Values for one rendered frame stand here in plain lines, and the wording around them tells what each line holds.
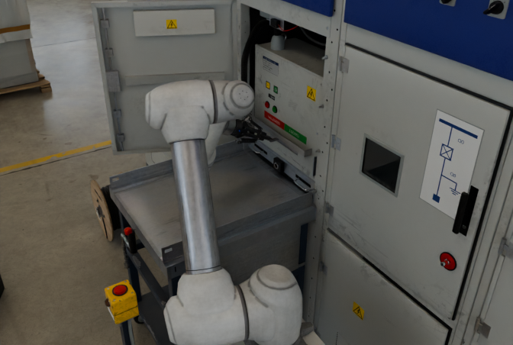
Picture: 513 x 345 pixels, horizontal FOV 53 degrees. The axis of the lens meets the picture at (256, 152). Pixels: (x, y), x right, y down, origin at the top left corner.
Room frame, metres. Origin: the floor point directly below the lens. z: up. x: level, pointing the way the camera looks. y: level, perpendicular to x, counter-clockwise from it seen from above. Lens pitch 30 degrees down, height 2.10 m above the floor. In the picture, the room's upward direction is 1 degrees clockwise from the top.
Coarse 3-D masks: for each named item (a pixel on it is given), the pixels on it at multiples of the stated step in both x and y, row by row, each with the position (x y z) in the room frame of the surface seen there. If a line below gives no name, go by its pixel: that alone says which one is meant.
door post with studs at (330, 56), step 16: (336, 0) 1.73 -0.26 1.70; (336, 16) 1.73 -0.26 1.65; (336, 32) 1.72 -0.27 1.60; (336, 48) 1.72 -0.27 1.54; (336, 64) 1.71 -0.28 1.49; (320, 128) 1.76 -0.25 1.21; (320, 144) 1.76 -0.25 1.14; (320, 160) 1.75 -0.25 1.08; (320, 176) 1.74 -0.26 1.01; (320, 192) 1.73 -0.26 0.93; (320, 208) 1.73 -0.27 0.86; (320, 224) 1.72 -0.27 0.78; (320, 240) 1.71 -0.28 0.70
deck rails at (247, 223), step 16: (224, 144) 2.17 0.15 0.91; (240, 144) 2.22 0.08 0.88; (112, 176) 1.87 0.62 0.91; (128, 176) 1.91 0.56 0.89; (144, 176) 1.94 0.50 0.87; (160, 176) 1.97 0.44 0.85; (272, 208) 1.65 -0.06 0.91; (288, 208) 1.70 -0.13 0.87; (304, 208) 1.74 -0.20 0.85; (224, 224) 1.54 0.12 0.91; (240, 224) 1.58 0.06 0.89; (256, 224) 1.62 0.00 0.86; (160, 256) 1.43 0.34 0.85; (176, 256) 1.43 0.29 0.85
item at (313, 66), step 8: (288, 40) 2.30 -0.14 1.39; (296, 40) 2.30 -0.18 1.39; (264, 48) 2.17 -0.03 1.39; (288, 48) 2.19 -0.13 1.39; (296, 48) 2.19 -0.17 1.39; (304, 48) 2.19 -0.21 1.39; (312, 48) 2.19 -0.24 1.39; (320, 48) 2.19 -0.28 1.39; (280, 56) 2.07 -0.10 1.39; (288, 56) 2.07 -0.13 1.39; (296, 56) 2.08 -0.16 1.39; (304, 56) 2.08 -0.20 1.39; (312, 56) 2.08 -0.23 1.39; (320, 56) 2.08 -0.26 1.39; (296, 64) 1.97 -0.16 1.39; (304, 64) 1.98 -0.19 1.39; (312, 64) 1.98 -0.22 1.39; (320, 64) 1.98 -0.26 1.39; (312, 72) 1.89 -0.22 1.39; (320, 72) 1.90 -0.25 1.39
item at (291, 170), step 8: (256, 144) 2.19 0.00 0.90; (264, 144) 2.15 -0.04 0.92; (264, 152) 2.13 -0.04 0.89; (272, 152) 2.08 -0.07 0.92; (272, 160) 2.08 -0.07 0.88; (288, 168) 1.97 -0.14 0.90; (296, 168) 1.93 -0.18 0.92; (296, 176) 1.92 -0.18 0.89; (304, 176) 1.87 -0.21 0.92; (304, 184) 1.87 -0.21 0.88
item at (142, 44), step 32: (160, 0) 2.24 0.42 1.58; (192, 0) 2.25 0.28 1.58; (224, 0) 2.27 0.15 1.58; (96, 32) 2.18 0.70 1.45; (128, 32) 2.23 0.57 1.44; (160, 32) 2.22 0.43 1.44; (192, 32) 2.24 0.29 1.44; (224, 32) 2.30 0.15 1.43; (128, 64) 2.23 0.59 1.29; (160, 64) 2.25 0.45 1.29; (192, 64) 2.27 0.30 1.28; (224, 64) 2.30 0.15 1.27; (128, 96) 2.22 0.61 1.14; (128, 128) 2.22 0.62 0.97
